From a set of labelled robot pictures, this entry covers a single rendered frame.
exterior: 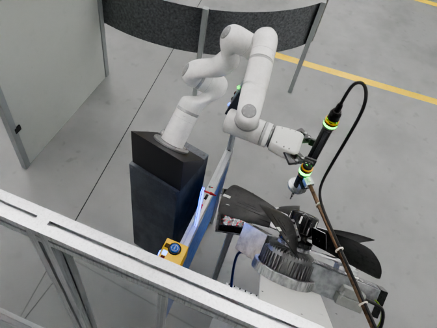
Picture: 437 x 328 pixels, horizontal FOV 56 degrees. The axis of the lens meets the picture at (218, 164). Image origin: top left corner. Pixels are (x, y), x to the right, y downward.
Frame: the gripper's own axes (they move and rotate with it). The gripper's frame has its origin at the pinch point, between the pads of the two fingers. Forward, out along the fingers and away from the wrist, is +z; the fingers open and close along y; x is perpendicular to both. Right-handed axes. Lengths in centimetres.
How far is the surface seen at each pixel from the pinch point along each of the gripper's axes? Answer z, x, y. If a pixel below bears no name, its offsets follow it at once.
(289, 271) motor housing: 11, -49, 18
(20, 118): -179, -120, -46
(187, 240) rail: -35, -79, 9
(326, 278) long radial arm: 26, -53, 13
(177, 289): -19, 40, 73
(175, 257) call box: -34, -58, 28
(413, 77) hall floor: 100, -165, -309
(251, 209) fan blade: -12.2, -45.6, 0.7
